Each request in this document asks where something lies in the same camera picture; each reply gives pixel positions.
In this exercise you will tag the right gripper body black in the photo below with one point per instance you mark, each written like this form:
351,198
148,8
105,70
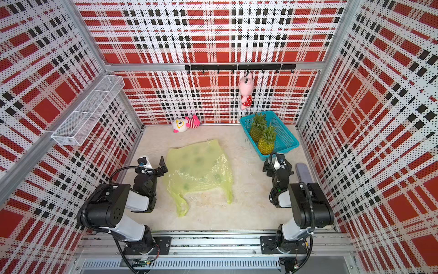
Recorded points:
273,178

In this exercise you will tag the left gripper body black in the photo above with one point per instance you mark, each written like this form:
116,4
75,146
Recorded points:
153,177

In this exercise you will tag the pineapple front yellow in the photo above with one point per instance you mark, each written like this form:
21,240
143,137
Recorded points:
267,142

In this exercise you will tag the yellow-green plastic bag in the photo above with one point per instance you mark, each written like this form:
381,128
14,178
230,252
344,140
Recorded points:
195,168

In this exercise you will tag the pineapple green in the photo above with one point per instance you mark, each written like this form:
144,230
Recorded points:
258,126

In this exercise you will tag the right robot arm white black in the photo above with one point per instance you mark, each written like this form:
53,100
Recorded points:
294,188

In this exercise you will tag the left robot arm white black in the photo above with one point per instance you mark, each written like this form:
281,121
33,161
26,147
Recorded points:
105,211

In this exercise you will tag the grey oval object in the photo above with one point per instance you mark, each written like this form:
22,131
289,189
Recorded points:
303,173

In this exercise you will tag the teal plastic basket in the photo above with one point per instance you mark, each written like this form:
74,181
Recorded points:
285,140

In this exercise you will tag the pink striped plush toy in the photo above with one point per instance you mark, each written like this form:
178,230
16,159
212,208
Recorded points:
183,124

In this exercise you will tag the pink hanging plush toy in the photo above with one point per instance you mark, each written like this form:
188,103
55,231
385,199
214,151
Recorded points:
246,87

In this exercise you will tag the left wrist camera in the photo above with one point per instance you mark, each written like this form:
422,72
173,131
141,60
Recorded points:
144,163

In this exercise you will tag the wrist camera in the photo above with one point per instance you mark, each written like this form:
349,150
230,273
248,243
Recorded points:
144,163
280,161

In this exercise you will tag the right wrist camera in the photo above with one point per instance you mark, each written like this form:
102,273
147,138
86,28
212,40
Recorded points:
280,161

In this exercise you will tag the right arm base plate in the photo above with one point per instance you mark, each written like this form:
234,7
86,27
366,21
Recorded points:
273,245

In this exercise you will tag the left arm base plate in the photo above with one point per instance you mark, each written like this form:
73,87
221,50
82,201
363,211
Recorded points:
151,246

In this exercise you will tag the white wire mesh shelf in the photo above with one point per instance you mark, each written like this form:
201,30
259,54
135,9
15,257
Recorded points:
79,124

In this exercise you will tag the aluminium mounting rail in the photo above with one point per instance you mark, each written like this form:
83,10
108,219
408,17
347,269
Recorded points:
218,244

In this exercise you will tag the black hook rail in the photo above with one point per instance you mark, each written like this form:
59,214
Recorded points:
241,67

